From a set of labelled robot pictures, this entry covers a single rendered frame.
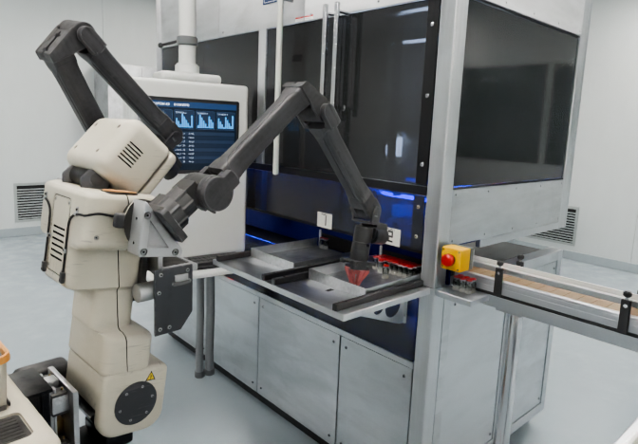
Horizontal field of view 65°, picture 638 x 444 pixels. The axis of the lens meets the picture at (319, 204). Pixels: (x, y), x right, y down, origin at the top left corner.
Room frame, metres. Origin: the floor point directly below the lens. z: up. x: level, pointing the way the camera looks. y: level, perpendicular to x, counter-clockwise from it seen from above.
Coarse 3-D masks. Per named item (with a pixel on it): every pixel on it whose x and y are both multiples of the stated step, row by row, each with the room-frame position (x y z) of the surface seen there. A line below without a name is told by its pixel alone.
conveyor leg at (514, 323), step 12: (504, 312) 1.53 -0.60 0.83; (516, 324) 1.53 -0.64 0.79; (504, 336) 1.55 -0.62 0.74; (516, 336) 1.53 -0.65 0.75; (504, 348) 1.55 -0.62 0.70; (516, 348) 1.53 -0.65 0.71; (504, 360) 1.54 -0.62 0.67; (516, 360) 1.53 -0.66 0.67; (504, 372) 1.54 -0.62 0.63; (504, 384) 1.53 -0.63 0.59; (504, 396) 1.53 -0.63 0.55; (504, 408) 1.53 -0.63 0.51; (504, 420) 1.53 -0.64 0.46; (504, 432) 1.53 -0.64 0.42
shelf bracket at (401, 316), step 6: (402, 306) 1.66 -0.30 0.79; (372, 312) 1.55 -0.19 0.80; (384, 312) 1.59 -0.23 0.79; (402, 312) 1.66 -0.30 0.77; (372, 318) 1.55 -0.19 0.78; (378, 318) 1.57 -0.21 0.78; (384, 318) 1.59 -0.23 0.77; (390, 318) 1.62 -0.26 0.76; (396, 318) 1.64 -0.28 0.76; (402, 318) 1.66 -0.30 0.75
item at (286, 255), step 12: (300, 240) 2.06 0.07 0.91; (312, 240) 2.11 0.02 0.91; (252, 252) 1.89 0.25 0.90; (264, 252) 1.83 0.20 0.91; (276, 252) 1.96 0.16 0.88; (288, 252) 1.97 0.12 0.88; (300, 252) 1.98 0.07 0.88; (312, 252) 1.99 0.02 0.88; (324, 252) 2.00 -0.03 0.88; (336, 252) 2.01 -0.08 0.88; (348, 252) 1.89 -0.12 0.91; (276, 264) 1.78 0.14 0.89; (288, 264) 1.73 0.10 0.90; (300, 264) 1.73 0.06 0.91
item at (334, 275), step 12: (336, 264) 1.73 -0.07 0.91; (312, 276) 1.63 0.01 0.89; (324, 276) 1.59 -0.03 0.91; (336, 276) 1.68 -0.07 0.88; (372, 276) 1.69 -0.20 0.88; (396, 276) 1.71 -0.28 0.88; (420, 276) 1.64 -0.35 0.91; (336, 288) 1.55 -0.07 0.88; (348, 288) 1.51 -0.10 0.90; (360, 288) 1.47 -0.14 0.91; (372, 288) 1.48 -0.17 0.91; (384, 288) 1.51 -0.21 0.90
